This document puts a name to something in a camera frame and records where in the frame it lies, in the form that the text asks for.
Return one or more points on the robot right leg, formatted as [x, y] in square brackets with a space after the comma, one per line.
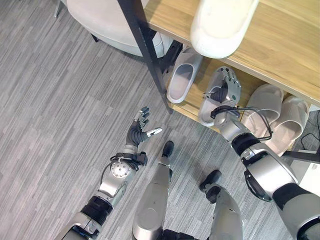
[226, 212]

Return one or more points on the wooden shoe rack black frame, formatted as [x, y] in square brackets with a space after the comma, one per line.
[277, 52]

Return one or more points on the beige slipper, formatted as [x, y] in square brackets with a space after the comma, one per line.
[265, 105]
[290, 122]

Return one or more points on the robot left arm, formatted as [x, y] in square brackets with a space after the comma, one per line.
[110, 185]

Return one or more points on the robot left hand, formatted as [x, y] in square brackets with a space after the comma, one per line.
[135, 135]

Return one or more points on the white slipper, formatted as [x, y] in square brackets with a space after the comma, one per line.
[220, 27]

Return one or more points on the grey slipper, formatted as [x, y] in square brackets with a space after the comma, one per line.
[208, 110]
[181, 80]

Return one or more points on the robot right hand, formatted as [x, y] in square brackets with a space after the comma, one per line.
[231, 86]

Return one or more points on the white box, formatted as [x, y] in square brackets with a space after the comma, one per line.
[308, 172]

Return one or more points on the beige upholstered stool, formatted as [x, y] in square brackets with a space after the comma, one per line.
[105, 22]

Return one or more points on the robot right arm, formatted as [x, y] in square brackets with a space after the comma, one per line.
[270, 172]

